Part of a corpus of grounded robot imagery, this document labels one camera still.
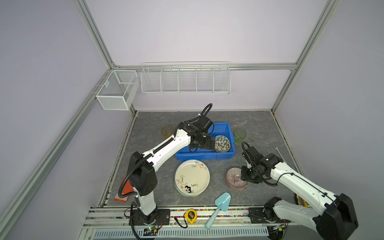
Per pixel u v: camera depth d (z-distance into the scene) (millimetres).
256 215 728
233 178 841
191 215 729
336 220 389
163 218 735
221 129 1058
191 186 808
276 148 992
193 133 568
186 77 988
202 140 684
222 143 959
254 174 658
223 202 781
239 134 956
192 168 868
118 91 995
